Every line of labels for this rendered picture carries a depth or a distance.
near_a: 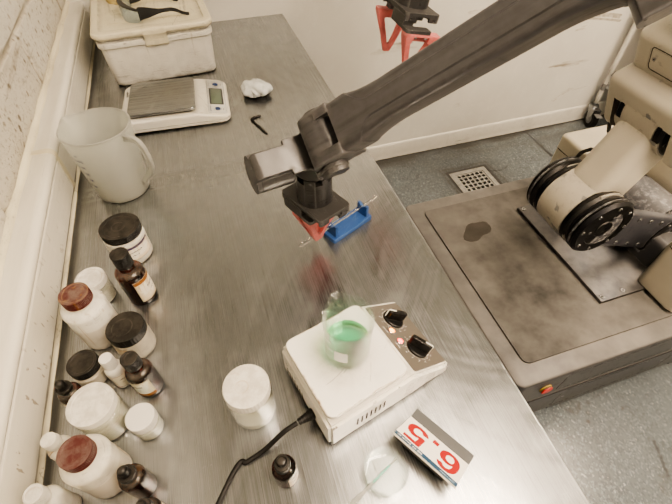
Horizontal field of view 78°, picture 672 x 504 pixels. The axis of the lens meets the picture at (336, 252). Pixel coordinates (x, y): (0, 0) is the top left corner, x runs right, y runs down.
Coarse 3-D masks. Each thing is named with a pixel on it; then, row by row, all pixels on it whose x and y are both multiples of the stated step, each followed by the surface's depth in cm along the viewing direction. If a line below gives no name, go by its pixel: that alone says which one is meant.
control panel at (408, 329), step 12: (384, 312) 62; (384, 324) 60; (408, 324) 63; (396, 336) 59; (408, 336) 60; (420, 336) 62; (396, 348) 57; (408, 360) 56; (420, 360) 57; (432, 360) 58; (444, 360) 59
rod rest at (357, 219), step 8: (360, 208) 81; (368, 208) 80; (352, 216) 82; (360, 216) 82; (368, 216) 82; (336, 224) 80; (344, 224) 80; (352, 224) 80; (360, 224) 80; (328, 232) 79; (336, 232) 77; (344, 232) 79; (336, 240) 78
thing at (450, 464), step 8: (408, 424) 55; (416, 424) 56; (400, 432) 52; (408, 432) 53; (416, 432) 54; (424, 432) 55; (416, 440) 52; (424, 440) 53; (432, 440) 54; (424, 448) 52; (432, 448) 53; (440, 448) 53; (432, 456) 51; (440, 456) 52; (448, 456) 53; (440, 464) 50; (448, 464) 51; (456, 464) 52; (464, 464) 53; (448, 472) 50; (456, 472) 50; (456, 480) 49
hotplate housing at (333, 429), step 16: (384, 304) 64; (384, 336) 58; (288, 368) 57; (432, 368) 57; (304, 384) 54; (400, 384) 54; (416, 384) 57; (304, 400) 57; (368, 400) 52; (384, 400) 53; (304, 416) 54; (320, 416) 51; (352, 416) 51; (368, 416) 54; (336, 432) 51
